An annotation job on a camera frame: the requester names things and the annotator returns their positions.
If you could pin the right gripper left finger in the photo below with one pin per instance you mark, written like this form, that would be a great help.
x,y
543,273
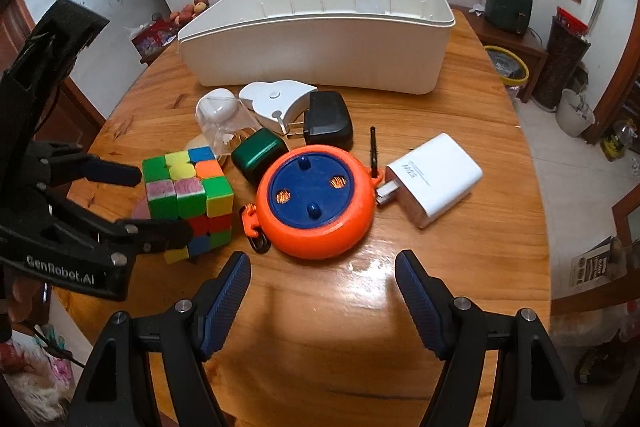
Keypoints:
x,y
116,387

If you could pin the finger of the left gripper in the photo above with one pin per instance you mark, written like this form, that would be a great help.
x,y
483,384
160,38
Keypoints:
x,y
152,236

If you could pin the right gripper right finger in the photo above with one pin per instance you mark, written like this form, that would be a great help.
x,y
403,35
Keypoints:
x,y
531,386

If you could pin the colourful puzzle cube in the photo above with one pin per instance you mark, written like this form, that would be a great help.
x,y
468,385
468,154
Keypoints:
x,y
190,185

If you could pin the green gold small box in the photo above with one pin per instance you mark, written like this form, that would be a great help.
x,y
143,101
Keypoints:
x,y
257,153

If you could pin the clear plastic box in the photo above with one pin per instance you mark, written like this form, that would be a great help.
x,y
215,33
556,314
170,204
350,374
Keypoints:
x,y
224,138

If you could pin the orange blue cable reel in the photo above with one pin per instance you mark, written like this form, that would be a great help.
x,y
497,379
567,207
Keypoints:
x,y
314,203

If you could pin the black power adapter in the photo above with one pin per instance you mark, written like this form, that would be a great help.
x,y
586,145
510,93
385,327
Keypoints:
x,y
326,121

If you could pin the white charger block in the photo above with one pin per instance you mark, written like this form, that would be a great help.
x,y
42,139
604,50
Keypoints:
x,y
429,180

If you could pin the white flat plastic piece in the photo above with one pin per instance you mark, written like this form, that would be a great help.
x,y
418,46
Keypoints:
x,y
276,104

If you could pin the red gift box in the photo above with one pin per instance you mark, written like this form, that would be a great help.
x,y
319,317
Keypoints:
x,y
154,36

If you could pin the fruit pile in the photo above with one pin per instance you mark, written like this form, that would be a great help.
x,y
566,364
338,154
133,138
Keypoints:
x,y
188,12

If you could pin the white bucket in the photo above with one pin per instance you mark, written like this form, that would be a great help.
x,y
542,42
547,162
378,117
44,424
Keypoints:
x,y
573,115

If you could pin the white plastic storage bin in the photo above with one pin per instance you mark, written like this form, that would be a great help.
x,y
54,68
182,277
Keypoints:
x,y
387,45

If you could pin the yellow rimmed waste bin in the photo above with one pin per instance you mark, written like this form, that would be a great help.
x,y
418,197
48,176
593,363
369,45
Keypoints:
x,y
513,72

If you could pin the dark cylinder red lid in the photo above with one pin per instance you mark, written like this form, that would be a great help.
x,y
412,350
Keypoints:
x,y
567,45

